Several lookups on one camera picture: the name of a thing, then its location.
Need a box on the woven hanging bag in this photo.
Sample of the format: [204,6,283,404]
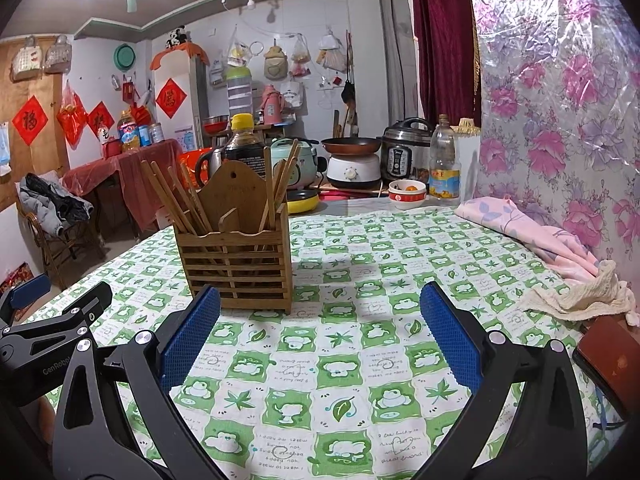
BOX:
[44,35,73,73]
[11,35,42,81]

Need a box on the pink floral cloth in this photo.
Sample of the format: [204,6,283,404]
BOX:
[456,196,601,281]

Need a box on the red plastic bag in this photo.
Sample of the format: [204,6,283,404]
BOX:
[56,80,88,150]

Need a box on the grey black jacket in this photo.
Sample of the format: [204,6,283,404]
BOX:
[19,172,95,238]

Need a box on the wooden slatted chopstick holder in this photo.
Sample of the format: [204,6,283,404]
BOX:
[173,160,293,311]

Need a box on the stainless steel kettle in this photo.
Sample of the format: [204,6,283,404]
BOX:
[195,146,226,188]

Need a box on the red cloth covered side table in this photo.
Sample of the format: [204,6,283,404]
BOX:
[62,139,183,241]

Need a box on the orange cloth cover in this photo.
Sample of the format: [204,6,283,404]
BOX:
[150,42,211,71]

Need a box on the mint green rice cooker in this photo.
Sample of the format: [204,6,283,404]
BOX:
[270,137,321,191]

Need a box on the red white bowl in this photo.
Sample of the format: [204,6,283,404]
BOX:
[388,180,427,210]

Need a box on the cream rag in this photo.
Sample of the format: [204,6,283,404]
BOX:
[517,260,638,323]

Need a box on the pink thermos jug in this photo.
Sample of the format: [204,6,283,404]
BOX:
[262,85,287,123]

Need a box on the white carton box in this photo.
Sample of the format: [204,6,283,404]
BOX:
[452,132,481,201]

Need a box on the red printed box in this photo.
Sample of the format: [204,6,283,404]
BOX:
[0,262,36,321]

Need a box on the yellow pan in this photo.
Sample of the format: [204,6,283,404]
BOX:
[286,189,320,213]

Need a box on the dark sauce bottle yellow cap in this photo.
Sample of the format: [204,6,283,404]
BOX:
[222,113,266,166]

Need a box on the white electric hotplate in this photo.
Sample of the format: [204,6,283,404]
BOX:
[326,152,382,190]

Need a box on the green white printed tablecloth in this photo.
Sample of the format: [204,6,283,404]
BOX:
[25,197,621,480]

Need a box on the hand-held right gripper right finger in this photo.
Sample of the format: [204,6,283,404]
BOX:
[419,281,588,480]

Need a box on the beige hanging pouch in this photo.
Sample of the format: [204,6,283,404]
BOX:
[263,45,288,77]

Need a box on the brown leather case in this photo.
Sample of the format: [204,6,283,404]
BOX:
[571,315,640,421]

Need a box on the clear cooking oil bottle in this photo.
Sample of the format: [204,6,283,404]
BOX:
[428,114,462,200]

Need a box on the white hanging plastic bag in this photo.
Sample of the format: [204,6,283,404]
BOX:
[317,34,348,72]

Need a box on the copper frying pan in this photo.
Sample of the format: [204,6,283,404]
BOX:
[320,136,383,156]

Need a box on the orange red packaging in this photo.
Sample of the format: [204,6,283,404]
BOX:
[179,150,201,191]

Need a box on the wicker chair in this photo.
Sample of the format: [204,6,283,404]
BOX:
[17,200,106,283]

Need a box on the dark red curtain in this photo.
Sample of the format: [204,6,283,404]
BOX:
[409,0,483,128]

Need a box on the silver black pressure cooker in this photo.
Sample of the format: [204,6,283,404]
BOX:
[382,117,435,186]

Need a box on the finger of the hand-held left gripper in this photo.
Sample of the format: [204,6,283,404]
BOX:
[2,281,113,336]
[0,274,52,332]

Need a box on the green round plate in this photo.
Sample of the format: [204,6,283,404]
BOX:
[114,43,137,71]

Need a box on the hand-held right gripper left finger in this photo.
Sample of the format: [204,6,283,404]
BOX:
[52,284,223,480]

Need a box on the green striped white container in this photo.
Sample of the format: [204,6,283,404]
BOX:
[226,65,253,121]

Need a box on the red diamond paper decoration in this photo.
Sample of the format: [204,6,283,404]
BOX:
[12,95,50,145]
[87,101,115,138]
[156,78,188,120]

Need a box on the white refrigerator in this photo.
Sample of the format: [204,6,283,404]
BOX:
[152,55,211,153]

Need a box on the large yellow oil bottle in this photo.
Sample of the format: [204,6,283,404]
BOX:
[117,110,141,153]

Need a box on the pink floral plastic sheet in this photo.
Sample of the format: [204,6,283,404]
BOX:
[462,0,640,311]

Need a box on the bundle of wooden chopsticks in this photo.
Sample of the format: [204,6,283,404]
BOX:
[140,139,302,241]

